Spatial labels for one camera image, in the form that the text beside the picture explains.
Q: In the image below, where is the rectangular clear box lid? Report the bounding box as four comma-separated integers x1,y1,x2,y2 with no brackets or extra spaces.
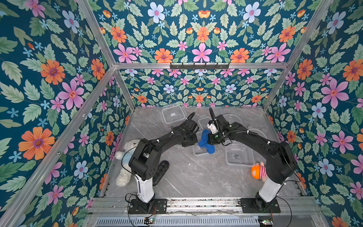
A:
198,116,211,131

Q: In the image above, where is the blue cleaning cloth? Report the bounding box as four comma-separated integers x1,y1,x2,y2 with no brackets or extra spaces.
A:
198,129,215,154

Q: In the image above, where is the round clear lunch box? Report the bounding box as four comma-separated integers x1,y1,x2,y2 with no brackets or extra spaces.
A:
224,113,243,124

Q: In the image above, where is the square clear lunch box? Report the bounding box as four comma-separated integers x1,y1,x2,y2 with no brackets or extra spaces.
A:
225,142,255,167

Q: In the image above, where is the square clear lunch box lid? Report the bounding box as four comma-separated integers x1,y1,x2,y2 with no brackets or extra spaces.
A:
161,106,186,124

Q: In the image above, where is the rectangular clear lunch box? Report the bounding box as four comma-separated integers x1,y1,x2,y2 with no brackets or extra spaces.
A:
192,131,209,157

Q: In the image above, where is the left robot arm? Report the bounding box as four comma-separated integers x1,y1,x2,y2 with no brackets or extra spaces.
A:
129,112,199,212

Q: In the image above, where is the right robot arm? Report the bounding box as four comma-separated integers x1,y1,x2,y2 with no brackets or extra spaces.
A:
208,108,297,213

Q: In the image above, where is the orange pink plush doll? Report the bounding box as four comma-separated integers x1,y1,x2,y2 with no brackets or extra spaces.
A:
251,162,267,182

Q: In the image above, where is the white teddy bear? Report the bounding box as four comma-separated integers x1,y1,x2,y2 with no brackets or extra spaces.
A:
115,139,140,187

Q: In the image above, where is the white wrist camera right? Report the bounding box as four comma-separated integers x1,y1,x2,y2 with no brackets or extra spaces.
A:
207,123,218,134

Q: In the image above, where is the black wall hook rail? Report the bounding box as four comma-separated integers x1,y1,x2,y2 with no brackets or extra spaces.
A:
169,62,230,71

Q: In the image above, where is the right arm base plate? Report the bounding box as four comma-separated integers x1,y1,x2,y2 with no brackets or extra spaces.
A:
238,198,281,214

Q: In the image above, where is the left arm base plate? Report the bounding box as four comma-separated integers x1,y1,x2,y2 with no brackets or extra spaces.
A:
128,198,168,214

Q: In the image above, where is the aluminium front rail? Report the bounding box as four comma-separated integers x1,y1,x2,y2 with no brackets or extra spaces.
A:
88,196,323,216

